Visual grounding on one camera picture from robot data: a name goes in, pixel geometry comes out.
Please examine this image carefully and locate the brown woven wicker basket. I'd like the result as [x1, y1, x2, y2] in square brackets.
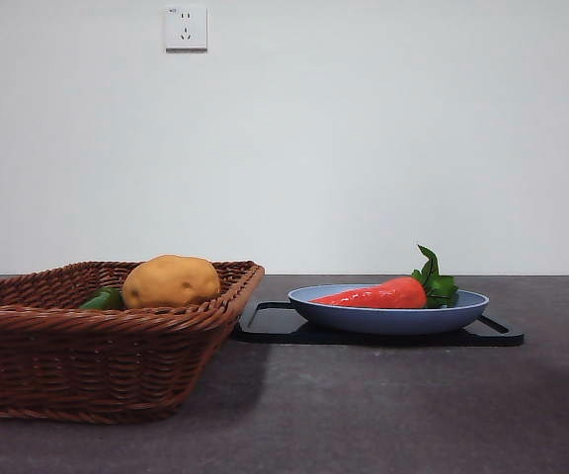
[0, 260, 266, 426]

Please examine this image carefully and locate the green pepper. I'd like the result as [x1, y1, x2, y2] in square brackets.
[77, 287, 125, 311]

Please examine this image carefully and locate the orange carrot with green leaves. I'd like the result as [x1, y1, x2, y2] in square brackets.
[308, 244, 460, 310]

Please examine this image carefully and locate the pale blue round plate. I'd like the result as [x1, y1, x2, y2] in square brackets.
[286, 283, 490, 336]

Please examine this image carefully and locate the black flat tray with handles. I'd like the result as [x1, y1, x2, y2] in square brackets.
[233, 300, 526, 347]

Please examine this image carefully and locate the white wall socket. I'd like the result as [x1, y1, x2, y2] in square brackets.
[165, 4, 209, 53]

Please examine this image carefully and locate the tan potato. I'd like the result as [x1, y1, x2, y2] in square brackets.
[122, 254, 221, 310]

